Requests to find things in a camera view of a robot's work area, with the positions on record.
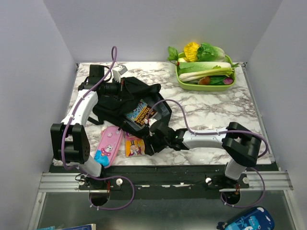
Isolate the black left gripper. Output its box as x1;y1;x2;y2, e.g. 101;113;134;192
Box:
101;77;134;101

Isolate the Roald Dahl Charlie book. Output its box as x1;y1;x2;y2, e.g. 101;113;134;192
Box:
125;132;145;158

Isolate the dark blue treehouse book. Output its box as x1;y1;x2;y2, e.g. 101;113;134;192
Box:
125;100;157;128

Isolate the pink cartoon pencil case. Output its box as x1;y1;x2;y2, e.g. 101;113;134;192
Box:
94;126;123;168

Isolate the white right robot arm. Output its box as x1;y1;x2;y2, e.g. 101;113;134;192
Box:
149;120;261;188

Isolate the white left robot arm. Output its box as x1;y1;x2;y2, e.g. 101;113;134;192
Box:
50;65;127;189

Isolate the green plastic vegetable tray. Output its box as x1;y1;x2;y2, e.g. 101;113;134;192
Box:
176;53;238;92

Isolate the white-stemmed cabbage stalk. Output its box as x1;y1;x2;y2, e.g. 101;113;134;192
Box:
179;68;234;82

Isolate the green leafy sprig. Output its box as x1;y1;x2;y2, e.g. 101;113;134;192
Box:
167;46;179;66

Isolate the purple vegetable toy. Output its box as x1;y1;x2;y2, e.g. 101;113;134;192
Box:
223;77;234;85

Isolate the yellow fabric flower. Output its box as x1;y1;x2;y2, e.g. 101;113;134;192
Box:
183;42;200;62

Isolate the green lettuce leaf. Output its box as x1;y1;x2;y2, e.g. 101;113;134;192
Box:
197;43;225;62

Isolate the blue shark pencil case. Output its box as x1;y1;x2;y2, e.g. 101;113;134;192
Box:
216;206;275;230

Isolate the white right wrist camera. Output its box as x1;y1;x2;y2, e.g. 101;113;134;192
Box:
147;118;157;126

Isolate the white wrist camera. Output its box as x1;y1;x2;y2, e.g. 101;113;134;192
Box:
112;65;128;82
147;118;157;126

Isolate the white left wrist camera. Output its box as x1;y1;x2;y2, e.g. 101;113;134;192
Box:
112;65;128;82

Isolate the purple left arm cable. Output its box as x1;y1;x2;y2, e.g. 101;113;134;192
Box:
61;46;135;211

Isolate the aluminium mounting rail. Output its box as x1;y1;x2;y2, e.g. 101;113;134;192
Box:
38;171;293;193

